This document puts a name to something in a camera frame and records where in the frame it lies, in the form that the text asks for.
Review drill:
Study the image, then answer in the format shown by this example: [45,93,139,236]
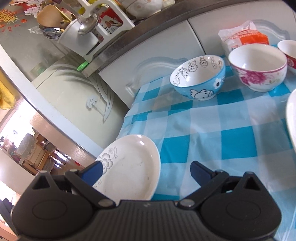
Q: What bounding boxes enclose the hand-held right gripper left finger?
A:
[31,161,115,209]

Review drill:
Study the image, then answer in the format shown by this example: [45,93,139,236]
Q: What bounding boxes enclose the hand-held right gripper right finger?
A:
[177,161,263,209]

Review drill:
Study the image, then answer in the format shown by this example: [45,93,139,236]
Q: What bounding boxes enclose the white plate grey flower print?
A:
[92,134,161,201]

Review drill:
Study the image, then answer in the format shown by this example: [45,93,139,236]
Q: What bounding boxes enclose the white bowl pink flowers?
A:
[228,44,288,92]

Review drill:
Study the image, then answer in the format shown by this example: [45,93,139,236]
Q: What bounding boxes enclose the blue checked tablecloth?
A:
[119,43,296,241]

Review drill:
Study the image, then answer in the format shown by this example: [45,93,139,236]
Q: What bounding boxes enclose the wooden cabinet lace cover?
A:
[15,132,59,175]

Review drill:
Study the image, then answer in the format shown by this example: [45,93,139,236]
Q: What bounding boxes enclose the blue cartoon bowl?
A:
[170,55,226,102]

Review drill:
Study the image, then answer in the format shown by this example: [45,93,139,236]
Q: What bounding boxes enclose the frosted glass sliding door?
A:
[0,0,131,161]

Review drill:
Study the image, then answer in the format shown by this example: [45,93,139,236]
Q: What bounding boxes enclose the yellow cloth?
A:
[0,70,16,110]

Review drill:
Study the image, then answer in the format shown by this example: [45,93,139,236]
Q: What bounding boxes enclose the white utensil holder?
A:
[57,19,99,56]

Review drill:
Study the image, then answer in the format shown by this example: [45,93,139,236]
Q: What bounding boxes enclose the white cabinet door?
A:
[188,9,291,52]
[98,21,204,109]

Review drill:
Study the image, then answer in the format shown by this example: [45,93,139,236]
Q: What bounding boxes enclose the orange white packet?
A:
[218,20,270,55]

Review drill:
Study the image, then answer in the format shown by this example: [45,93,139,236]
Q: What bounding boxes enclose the red rimmed white bowl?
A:
[277,40,296,75]

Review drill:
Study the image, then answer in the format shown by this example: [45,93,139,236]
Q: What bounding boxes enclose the white rack red label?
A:
[87,0,135,61]

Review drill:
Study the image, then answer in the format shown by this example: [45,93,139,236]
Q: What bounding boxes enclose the steel counter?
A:
[81,0,296,77]

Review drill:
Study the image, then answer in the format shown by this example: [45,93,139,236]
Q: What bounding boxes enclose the wooden spatula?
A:
[37,5,63,30]

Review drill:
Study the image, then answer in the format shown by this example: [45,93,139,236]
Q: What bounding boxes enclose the white floral bowl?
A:
[121,0,163,19]

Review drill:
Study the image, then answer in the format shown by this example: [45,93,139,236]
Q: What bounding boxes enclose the red paper decoration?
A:
[0,0,48,32]

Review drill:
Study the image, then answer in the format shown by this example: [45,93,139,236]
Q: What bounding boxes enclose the steel ladle white handle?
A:
[77,0,111,36]

